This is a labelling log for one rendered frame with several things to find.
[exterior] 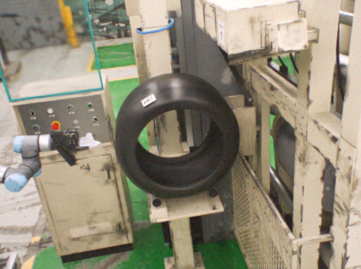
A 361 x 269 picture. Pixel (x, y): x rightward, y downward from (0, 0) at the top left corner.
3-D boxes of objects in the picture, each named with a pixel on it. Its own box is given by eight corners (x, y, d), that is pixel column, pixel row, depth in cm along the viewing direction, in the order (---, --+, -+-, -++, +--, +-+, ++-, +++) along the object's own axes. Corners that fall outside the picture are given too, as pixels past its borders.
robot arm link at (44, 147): (41, 154, 165) (44, 146, 173) (51, 154, 166) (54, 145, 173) (38, 139, 162) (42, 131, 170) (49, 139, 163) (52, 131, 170)
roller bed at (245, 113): (222, 143, 227) (220, 97, 214) (246, 139, 228) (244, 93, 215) (231, 158, 209) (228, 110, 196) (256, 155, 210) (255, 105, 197)
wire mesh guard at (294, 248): (232, 230, 244) (228, 135, 214) (235, 230, 244) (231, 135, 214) (289, 371, 164) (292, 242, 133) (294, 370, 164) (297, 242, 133)
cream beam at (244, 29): (195, 26, 181) (192, -6, 174) (245, 20, 183) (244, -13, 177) (225, 56, 126) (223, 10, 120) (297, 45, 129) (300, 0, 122)
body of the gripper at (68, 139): (77, 134, 164) (48, 136, 162) (79, 152, 167) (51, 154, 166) (79, 128, 171) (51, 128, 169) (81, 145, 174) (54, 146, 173)
